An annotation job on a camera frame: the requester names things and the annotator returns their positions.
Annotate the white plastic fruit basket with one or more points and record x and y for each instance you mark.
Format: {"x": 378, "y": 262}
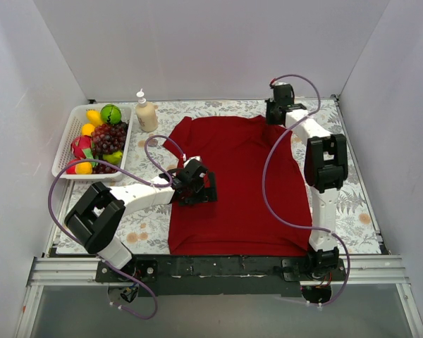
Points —
{"x": 77, "y": 118}

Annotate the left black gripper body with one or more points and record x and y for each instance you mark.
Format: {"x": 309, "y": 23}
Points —
{"x": 200, "y": 191}

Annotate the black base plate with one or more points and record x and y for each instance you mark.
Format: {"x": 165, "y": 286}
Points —
{"x": 168, "y": 275}

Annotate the cream lotion pump bottle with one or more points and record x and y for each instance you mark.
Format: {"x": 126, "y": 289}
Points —
{"x": 146, "y": 113}

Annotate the green toy pear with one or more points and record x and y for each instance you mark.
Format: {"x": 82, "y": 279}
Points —
{"x": 114, "y": 158}

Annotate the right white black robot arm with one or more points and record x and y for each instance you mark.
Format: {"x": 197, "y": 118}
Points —
{"x": 325, "y": 171}

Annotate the red yellow toy peach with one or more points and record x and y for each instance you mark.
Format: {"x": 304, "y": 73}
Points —
{"x": 76, "y": 168}

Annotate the round patterned brooch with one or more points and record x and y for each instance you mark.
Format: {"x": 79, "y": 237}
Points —
{"x": 152, "y": 143}

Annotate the yellow toy mango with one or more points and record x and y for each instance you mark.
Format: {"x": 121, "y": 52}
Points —
{"x": 94, "y": 117}

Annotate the dark purple toy grapes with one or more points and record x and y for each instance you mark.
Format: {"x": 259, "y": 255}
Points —
{"x": 104, "y": 168}

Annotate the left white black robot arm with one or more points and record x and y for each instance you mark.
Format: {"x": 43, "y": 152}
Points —
{"x": 95, "y": 218}

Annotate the aluminium frame rail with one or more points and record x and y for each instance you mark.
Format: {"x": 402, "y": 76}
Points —
{"x": 83, "y": 271}

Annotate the red t-shirt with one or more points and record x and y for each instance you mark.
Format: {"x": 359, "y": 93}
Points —
{"x": 239, "y": 223}

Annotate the orange toy fruit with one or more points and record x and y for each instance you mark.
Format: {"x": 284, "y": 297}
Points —
{"x": 87, "y": 129}

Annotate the pink toy dragon fruit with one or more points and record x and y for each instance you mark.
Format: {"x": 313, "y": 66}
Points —
{"x": 81, "y": 147}

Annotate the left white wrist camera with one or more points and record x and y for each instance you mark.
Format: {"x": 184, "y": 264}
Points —
{"x": 194, "y": 158}

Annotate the floral tablecloth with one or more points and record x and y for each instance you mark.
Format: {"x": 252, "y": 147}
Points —
{"x": 146, "y": 231}

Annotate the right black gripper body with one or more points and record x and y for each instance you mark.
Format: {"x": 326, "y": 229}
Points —
{"x": 274, "y": 113}

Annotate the green toy apple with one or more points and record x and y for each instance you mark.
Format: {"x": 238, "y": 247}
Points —
{"x": 111, "y": 114}

